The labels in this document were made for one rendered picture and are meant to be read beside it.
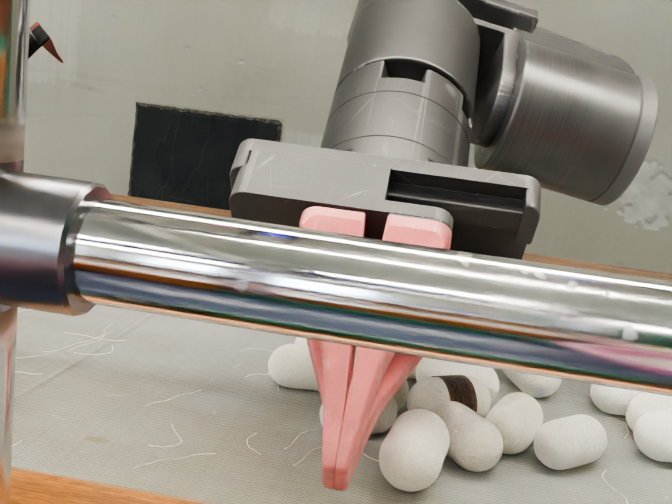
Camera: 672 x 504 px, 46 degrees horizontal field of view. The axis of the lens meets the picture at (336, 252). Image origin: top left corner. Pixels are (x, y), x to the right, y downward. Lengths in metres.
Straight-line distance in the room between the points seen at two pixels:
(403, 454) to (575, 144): 0.15
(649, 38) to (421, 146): 2.20
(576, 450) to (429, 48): 0.16
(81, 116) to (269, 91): 0.59
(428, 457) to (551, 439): 0.06
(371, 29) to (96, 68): 2.25
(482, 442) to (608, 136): 0.13
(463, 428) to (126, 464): 0.11
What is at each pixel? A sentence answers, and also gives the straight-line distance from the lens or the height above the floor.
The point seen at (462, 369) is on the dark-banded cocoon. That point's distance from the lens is 0.34.
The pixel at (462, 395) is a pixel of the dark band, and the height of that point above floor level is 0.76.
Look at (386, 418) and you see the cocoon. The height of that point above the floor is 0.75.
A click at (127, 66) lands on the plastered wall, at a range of 2.53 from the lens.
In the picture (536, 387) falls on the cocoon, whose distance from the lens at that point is 0.37.
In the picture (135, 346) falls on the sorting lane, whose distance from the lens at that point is 0.38.
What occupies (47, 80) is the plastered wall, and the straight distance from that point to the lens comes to 2.62.
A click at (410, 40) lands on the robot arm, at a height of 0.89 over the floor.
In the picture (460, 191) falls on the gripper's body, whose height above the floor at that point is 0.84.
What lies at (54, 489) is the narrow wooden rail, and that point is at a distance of 0.21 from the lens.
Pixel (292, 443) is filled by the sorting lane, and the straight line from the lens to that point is 0.29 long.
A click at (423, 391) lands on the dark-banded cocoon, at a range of 0.31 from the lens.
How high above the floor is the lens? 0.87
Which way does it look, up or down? 12 degrees down
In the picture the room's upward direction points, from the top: 7 degrees clockwise
